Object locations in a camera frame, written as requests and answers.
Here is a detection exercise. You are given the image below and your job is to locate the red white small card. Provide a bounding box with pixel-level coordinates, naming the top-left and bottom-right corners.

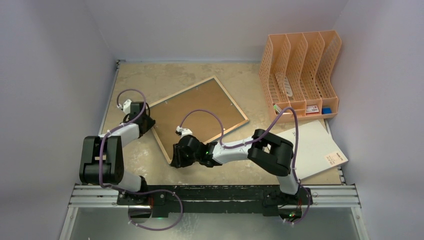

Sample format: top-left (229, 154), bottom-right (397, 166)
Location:
top-left (305, 105), bottom-right (320, 115)

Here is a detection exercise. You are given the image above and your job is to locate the blue wooden picture frame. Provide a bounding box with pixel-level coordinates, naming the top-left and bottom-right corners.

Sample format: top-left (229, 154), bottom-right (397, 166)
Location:
top-left (145, 75), bottom-right (250, 165)

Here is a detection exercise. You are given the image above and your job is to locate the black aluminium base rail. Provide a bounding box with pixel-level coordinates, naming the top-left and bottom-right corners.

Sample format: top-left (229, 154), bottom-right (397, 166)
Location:
top-left (60, 185), bottom-right (369, 240)

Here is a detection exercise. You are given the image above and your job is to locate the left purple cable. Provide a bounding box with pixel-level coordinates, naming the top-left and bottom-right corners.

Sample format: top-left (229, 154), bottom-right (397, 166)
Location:
top-left (98, 88), bottom-right (185, 233)

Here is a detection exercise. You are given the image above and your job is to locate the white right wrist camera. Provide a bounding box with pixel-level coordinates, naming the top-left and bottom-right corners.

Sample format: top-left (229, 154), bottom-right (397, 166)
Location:
top-left (175, 126), bottom-right (193, 138)

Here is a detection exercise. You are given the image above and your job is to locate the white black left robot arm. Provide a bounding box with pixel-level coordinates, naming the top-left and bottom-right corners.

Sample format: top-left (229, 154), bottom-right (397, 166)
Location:
top-left (79, 100), bottom-right (156, 205)

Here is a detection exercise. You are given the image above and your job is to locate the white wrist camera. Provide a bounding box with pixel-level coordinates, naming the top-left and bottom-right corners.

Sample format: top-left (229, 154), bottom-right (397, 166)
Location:
top-left (175, 126), bottom-right (193, 138)
top-left (117, 99), bottom-right (132, 114)

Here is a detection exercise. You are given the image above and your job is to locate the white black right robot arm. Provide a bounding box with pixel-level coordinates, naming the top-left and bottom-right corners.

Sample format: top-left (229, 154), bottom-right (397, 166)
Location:
top-left (170, 127), bottom-right (301, 204)

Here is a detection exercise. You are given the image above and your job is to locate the orange plastic file organizer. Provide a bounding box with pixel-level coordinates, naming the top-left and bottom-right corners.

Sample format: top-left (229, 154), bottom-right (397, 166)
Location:
top-left (258, 30), bottom-right (342, 121)

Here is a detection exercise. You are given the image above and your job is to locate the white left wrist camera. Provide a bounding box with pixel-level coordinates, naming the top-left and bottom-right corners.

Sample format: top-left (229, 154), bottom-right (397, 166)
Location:
top-left (117, 99), bottom-right (132, 114)

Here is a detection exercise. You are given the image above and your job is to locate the purple cable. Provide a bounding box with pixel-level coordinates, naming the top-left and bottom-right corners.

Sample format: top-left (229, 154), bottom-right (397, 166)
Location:
top-left (177, 106), bottom-right (312, 226)
top-left (98, 88), bottom-right (185, 233)

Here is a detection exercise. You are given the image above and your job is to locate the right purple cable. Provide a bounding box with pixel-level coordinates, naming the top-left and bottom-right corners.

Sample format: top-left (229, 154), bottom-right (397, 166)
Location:
top-left (177, 106), bottom-right (312, 226)

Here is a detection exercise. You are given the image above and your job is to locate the blue small object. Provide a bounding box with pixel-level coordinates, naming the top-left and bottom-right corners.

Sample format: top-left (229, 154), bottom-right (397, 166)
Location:
top-left (321, 106), bottom-right (333, 115)

